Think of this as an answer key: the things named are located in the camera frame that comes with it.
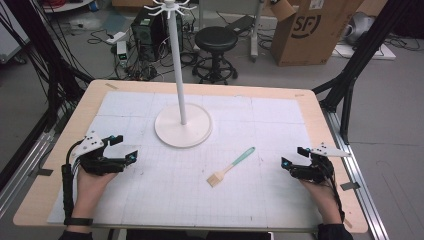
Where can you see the small white device green display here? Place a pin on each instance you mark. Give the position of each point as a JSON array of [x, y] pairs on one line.
[[122, 51]]

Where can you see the white hook stand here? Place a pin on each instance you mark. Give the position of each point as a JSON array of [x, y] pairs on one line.
[[183, 128]]

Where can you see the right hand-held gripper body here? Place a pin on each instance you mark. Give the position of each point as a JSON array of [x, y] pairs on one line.
[[315, 171]]

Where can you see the black round stool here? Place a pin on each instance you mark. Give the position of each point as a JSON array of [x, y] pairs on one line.
[[216, 38]]

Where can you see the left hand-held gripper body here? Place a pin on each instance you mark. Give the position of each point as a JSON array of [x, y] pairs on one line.
[[89, 145]]

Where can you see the white flat board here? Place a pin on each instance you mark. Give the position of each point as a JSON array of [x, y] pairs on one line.
[[386, 53]]

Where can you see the person's left hand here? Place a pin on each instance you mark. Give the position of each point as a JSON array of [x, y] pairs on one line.
[[90, 186]]

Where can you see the black metal frame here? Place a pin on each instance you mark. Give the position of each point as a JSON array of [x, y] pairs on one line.
[[50, 60], [360, 56]]

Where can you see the white round tabletop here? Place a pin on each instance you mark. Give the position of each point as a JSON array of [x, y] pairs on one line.
[[66, 5]]

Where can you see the black computer tower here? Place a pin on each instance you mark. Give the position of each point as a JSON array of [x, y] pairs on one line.
[[148, 33]]

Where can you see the white power strip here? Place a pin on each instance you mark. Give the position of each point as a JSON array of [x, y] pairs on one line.
[[116, 37]]

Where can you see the person's right hand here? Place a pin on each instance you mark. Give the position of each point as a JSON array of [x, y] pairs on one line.
[[321, 195]]

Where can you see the white metal floor stand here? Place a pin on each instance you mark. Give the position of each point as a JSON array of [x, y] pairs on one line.
[[257, 30]]

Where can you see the black wristband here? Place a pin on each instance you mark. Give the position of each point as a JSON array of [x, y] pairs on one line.
[[78, 221]]

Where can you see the brown cardboard box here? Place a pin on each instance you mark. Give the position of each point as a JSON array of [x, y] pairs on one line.
[[310, 36]]

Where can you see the grey rounded appliance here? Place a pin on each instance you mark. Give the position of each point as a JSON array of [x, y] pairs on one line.
[[358, 28]]

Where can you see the white grid mat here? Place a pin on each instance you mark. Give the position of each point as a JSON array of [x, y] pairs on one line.
[[186, 200]]

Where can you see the aluminium rail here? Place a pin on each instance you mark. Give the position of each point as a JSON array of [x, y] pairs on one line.
[[356, 180], [23, 170]]

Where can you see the grey cabinet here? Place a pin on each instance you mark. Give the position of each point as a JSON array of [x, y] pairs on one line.
[[10, 36]]

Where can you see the grey tape strip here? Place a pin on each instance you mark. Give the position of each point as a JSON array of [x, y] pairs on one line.
[[44, 172], [350, 186]]

